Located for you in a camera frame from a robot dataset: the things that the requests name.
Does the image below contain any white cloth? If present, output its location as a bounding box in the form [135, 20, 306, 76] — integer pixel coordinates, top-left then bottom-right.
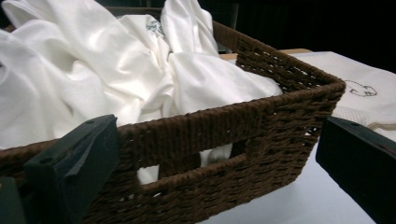
[0, 0, 284, 185]

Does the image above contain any brown woven basket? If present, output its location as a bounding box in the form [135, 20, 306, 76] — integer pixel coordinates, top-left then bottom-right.
[0, 7, 347, 224]

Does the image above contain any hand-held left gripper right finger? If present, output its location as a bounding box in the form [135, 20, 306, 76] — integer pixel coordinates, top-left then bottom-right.
[315, 116, 396, 224]

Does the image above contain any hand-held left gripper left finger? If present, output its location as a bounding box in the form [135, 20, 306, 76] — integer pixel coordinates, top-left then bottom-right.
[22, 114, 121, 224]

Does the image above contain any cream waffle towel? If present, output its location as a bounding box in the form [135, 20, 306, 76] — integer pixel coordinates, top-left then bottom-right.
[292, 50, 396, 143]

